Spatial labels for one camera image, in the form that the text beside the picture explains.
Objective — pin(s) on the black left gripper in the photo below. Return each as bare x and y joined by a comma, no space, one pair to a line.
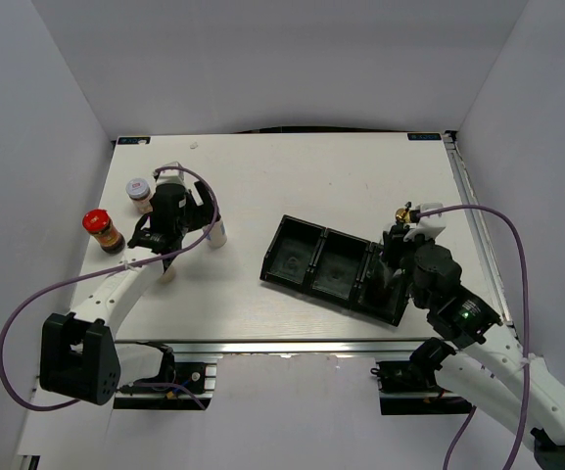
203,213

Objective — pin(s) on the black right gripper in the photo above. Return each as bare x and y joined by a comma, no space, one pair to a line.
394,244

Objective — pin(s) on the clear glass oil bottle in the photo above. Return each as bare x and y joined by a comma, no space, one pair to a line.
400,217

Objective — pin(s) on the small spice jar white lid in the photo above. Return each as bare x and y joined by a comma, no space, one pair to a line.
139,192

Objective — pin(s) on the white shaker with blue label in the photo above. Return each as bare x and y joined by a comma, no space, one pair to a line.
216,236

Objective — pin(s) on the white shaker with silver lid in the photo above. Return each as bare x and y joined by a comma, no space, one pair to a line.
168,275

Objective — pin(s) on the red lid sauce jar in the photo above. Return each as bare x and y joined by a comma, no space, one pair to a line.
99,225

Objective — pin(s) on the glass bottle with dark sauce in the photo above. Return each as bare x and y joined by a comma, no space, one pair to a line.
384,292

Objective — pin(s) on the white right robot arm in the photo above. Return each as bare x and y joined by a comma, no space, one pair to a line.
475,354

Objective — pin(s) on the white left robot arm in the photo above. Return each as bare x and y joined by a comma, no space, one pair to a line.
79,357

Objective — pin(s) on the black three-compartment tray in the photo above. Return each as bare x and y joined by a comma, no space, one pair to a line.
323,264

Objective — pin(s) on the blue label sticker left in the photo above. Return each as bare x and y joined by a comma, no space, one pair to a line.
133,140

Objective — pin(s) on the blue label sticker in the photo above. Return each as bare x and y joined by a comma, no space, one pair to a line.
422,136
133,140

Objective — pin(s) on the blue label sticker right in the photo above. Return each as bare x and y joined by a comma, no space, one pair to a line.
422,136

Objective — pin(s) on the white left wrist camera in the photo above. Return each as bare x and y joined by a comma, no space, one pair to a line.
172,173

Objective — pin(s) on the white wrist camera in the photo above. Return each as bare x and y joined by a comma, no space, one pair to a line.
172,173
429,227

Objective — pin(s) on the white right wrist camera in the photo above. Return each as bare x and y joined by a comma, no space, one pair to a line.
429,227

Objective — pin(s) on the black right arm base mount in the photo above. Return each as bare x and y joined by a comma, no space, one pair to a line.
405,389

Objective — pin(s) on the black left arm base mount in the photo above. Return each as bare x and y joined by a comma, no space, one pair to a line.
169,379

